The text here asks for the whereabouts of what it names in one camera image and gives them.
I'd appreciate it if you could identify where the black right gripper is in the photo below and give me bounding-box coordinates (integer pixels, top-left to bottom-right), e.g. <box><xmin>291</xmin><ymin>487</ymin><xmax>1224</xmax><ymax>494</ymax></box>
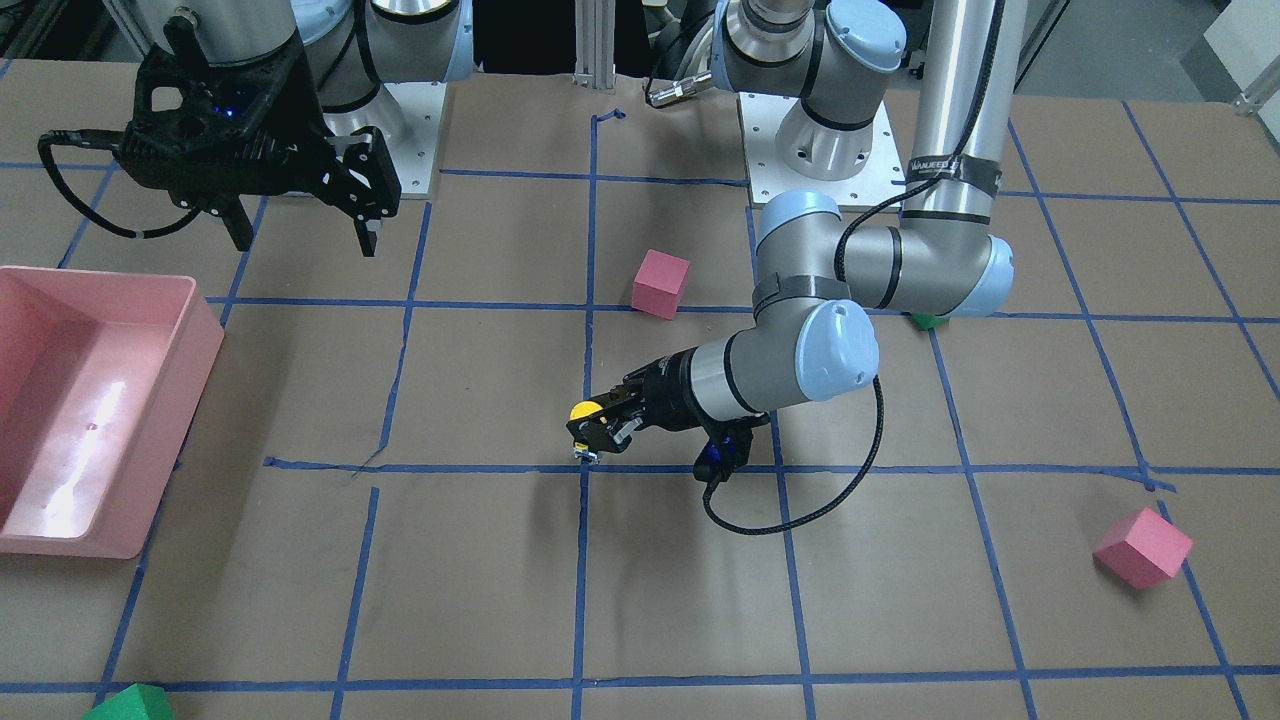
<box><xmin>114</xmin><ymin>10</ymin><xmax>401</xmax><ymax>258</ymax></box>

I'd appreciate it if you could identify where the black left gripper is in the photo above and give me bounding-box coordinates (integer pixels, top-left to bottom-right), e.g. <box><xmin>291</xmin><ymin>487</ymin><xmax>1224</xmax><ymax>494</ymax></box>
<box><xmin>566</xmin><ymin>350</ymin><xmax>753</xmax><ymax>486</ymax></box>

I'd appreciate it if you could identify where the yellow push button switch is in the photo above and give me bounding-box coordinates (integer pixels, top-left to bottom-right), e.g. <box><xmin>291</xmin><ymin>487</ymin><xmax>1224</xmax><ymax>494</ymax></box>
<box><xmin>566</xmin><ymin>400</ymin><xmax>608</xmax><ymax>462</ymax></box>

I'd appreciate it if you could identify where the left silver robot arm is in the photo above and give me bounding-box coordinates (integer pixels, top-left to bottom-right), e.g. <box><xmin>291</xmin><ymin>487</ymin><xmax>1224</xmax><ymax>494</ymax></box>
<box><xmin>566</xmin><ymin>1</ymin><xmax>1027</xmax><ymax>500</ymax></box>

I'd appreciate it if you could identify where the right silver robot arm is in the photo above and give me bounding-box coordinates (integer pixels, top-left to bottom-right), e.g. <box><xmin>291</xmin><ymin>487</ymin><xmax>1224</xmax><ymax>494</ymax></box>
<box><xmin>113</xmin><ymin>1</ymin><xmax>474</xmax><ymax>258</ymax></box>

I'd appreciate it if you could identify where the pink cube near centre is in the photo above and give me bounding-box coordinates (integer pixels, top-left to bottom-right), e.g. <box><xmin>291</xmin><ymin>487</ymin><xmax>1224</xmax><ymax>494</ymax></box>
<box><xmin>630</xmin><ymin>249</ymin><xmax>691</xmax><ymax>322</ymax></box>

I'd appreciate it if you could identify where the pink cube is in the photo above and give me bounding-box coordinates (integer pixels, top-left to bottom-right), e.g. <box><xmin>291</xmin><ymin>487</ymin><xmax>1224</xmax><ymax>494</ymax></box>
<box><xmin>1092</xmin><ymin>509</ymin><xmax>1194</xmax><ymax>591</ymax></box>
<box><xmin>630</xmin><ymin>249</ymin><xmax>691</xmax><ymax>322</ymax></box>

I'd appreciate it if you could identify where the pink plastic bin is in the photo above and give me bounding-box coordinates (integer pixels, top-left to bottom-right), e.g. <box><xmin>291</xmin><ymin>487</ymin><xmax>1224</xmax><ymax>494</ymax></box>
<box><xmin>1</xmin><ymin>265</ymin><xmax>224</xmax><ymax>559</ymax></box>

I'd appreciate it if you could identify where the green cube near base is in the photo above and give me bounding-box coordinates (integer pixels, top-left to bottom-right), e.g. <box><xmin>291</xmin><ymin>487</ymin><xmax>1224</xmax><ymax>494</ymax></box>
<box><xmin>908</xmin><ymin>313</ymin><xmax>950</xmax><ymax>332</ymax></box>

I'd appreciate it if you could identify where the green cube near bin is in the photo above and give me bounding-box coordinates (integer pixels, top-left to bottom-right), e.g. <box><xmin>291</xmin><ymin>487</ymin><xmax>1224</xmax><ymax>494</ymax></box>
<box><xmin>82</xmin><ymin>683</ymin><xmax>177</xmax><ymax>720</ymax></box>

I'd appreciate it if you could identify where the pink cube far side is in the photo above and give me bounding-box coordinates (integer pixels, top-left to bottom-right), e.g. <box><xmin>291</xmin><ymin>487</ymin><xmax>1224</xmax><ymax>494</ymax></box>
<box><xmin>1092</xmin><ymin>509</ymin><xmax>1194</xmax><ymax>591</ymax></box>

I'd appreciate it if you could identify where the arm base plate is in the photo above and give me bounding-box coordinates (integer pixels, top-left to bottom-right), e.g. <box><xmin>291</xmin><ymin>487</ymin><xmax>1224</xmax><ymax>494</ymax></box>
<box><xmin>739</xmin><ymin>94</ymin><xmax>905</xmax><ymax>211</ymax></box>
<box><xmin>323</xmin><ymin>82</ymin><xmax>449</xmax><ymax>199</ymax></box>

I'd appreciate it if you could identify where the aluminium frame post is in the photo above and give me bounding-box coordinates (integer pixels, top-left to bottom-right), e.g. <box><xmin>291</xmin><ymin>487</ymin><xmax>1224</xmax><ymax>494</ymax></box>
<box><xmin>572</xmin><ymin>0</ymin><xmax>616</xmax><ymax>94</ymax></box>

